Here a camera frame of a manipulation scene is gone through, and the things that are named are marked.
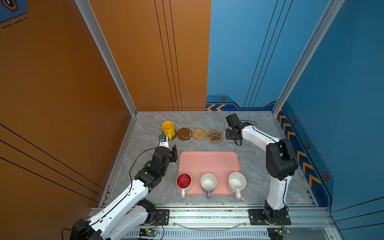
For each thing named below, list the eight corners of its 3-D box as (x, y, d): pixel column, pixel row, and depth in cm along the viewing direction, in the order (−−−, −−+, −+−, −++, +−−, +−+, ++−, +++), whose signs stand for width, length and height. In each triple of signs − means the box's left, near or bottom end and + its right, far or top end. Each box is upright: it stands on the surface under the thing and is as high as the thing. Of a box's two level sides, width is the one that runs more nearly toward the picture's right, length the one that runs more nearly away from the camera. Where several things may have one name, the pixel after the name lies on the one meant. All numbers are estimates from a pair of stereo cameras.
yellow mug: (163, 143, 104) (160, 134, 96) (165, 130, 112) (162, 120, 103) (174, 143, 104) (172, 134, 96) (175, 130, 112) (174, 120, 103)
